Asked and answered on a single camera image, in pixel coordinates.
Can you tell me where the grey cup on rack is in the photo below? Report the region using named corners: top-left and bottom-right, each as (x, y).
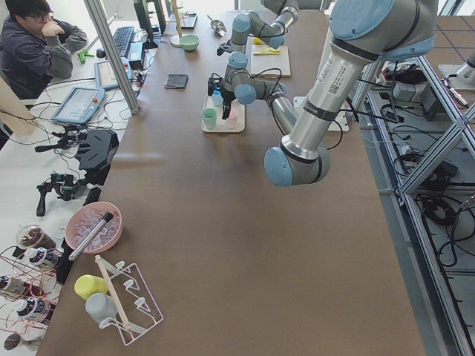
top-left (85, 293), bottom-right (117, 323)

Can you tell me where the dark drink bottle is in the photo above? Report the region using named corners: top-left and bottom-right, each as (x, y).
top-left (13, 297), bottom-right (56, 325)
top-left (24, 248), bottom-right (59, 271)

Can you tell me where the iced coffee cup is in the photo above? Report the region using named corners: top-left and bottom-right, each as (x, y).
top-left (16, 225), bottom-right (56, 250)

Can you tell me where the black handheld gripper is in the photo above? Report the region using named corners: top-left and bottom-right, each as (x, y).
top-left (36, 173), bottom-right (87, 217)

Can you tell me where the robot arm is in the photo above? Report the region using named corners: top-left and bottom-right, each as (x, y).
top-left (219, 0), bottom-right (438, 187)
top-left (216, 0), bottom-right (300, 56)

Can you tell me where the metal scoop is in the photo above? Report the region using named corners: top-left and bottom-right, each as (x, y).
top-left (207, 15), bottom-right (227, 38)

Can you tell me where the green bowl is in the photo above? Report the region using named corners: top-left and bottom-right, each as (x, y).
top-left (180, 34), bottom-right (200, 51)

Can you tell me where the yellow cup on rack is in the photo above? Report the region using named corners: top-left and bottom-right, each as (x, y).
top-left (74, 274), bottom-right (108, 300)

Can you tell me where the pink bowl with ice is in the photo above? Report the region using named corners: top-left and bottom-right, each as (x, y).
top-left (65, 202), bottom-right (123, 254)

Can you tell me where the steel muddler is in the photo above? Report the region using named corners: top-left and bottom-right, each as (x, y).
top-left (68, 212), bottom-right (114, 262)

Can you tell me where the wooden cutting board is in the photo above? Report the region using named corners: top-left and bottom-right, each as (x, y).
top-left (248, 44), bottom-right (291, 78)

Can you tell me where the wooden mug tree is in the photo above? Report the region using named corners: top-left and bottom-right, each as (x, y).
top-left (166, 0), bottom-right (183, 48)

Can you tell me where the white wire cup rack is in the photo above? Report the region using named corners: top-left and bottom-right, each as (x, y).
top-left (95, 255), bottom-right (164, 346)

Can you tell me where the black monitor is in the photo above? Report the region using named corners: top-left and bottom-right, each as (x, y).
top-left (133, 0), bottom-right (166, 50)

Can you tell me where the person at desk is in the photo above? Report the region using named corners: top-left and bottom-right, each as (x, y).
top-left (1, 1), bottom-right (88, 99)

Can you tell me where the pink cup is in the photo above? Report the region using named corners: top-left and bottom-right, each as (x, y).
top-left (225, 108), bottom-right (239, 129)

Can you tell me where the aluminium frame post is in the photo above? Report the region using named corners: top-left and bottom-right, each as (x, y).
top-left (84, 0), bottom-right (140, 114)

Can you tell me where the cream rabbit tray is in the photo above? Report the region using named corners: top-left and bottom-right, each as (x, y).
top-left (200, 95), bottom-right (246, 134)

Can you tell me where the blue cup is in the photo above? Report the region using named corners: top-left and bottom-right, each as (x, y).
top-left (212, 90), bottom-right (223, 107)

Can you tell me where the black stand device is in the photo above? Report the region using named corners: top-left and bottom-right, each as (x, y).
top-left (75, 129), bottom-right (119, 185)

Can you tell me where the blue teach pendant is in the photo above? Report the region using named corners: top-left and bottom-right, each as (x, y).
top-left (94, 58), bottom-right (133, 90)
top-left (51, 87), bottom-right (105, 125)

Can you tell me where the copper wire rack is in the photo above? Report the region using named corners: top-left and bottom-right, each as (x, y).
top-left (1, 245), bottom-right (62, 340)

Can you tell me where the dark grey folded cloth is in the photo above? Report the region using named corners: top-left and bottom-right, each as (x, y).
top-left (165, 73), bottom-right (189, 89)

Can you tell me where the black keyboard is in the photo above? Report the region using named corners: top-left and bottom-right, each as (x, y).
top-left (112, 26), bottom-right (134, 57)

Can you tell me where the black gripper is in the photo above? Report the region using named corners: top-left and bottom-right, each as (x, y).
top-left (207, 73), bottom-right (236, 119)

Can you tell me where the green cup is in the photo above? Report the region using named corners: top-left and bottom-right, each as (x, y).
top-left (201, 108), bottom-right (217, 131)

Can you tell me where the yellow plastic knife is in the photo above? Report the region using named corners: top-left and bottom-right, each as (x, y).
top-left (252, 50), bottom-right (280, 56)

